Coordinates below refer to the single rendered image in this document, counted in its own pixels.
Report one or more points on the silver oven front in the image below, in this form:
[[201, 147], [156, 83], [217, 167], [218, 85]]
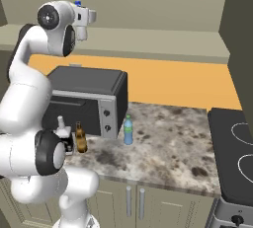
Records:
[[227, 217]]

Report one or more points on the black oven knob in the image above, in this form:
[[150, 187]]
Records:
[[237, 219]]

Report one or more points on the black hob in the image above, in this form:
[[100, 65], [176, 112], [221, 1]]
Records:
[[230, 159]]

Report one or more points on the olive base cupboard door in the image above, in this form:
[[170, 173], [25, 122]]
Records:
[[110, 205], [174, 210], [29, 213]]

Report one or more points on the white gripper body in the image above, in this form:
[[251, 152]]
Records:
[[81, 32]]

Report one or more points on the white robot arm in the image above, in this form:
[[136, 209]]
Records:
[[23, 107]]

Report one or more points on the olive wall cupboard run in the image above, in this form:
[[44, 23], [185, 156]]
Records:
[[148, 11]]

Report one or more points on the blue water bottle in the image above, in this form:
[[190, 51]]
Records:
[[128, 131]]

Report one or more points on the white bottle with dark label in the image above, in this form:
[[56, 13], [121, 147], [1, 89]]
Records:
[[61, 127]]

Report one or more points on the dark olive wall cupboard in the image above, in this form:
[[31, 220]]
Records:
[[238, 47]]

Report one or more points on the black toaster oven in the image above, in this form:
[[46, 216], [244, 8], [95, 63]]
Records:
[[89, 84]]

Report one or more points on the brown beer bottle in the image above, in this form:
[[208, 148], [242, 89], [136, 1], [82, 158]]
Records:
[[81, 139]]

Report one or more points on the grey wall socket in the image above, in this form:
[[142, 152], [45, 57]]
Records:
[[75, 64]]

